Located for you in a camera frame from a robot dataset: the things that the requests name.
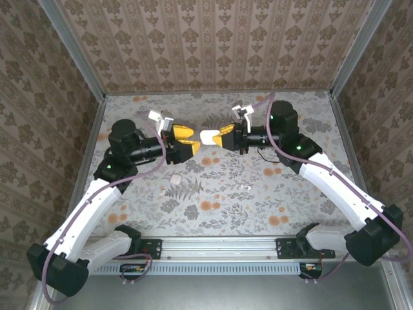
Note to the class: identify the white earbud charging case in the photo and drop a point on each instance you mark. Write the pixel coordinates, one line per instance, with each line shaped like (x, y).
(208, 137)

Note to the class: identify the pale pink rounded case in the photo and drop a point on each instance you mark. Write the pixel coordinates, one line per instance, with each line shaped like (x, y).
(175, 178)

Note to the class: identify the white earbud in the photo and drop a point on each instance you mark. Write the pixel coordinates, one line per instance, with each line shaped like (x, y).
(161, 193)
(246, 186)

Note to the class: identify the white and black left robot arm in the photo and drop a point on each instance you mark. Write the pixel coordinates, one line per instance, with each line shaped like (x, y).
(93, 203)

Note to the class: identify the grey metal front panel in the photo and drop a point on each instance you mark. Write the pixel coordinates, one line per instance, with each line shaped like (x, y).
(226, 294)

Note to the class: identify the aluminium left side rail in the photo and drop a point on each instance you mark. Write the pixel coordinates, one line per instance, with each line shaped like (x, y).
(96, 122)

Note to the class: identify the aluminium back rail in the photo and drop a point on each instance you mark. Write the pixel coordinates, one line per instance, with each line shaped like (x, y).
(219, 92)

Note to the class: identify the aluminium right side rail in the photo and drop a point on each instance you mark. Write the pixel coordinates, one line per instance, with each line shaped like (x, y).
(342, 129)

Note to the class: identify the aluminium left frame post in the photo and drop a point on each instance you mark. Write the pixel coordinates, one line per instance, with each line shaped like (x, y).
(71, 48)

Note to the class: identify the aluminium frame post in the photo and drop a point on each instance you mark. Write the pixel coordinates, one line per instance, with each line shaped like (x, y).
(71, 48)
(358, 48)

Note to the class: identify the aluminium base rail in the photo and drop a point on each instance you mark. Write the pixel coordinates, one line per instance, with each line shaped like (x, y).
(219, 248)

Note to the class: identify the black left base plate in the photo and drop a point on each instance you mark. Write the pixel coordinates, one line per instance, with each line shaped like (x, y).
(151, 248)

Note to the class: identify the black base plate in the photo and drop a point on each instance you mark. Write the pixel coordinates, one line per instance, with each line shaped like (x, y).
(151, 248)
(287, 248)

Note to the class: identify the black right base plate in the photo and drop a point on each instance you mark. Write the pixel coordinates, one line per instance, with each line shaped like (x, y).
(287, 248)

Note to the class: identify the aluminium right frame post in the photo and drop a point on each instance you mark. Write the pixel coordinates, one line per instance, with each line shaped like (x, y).
(358, 48)

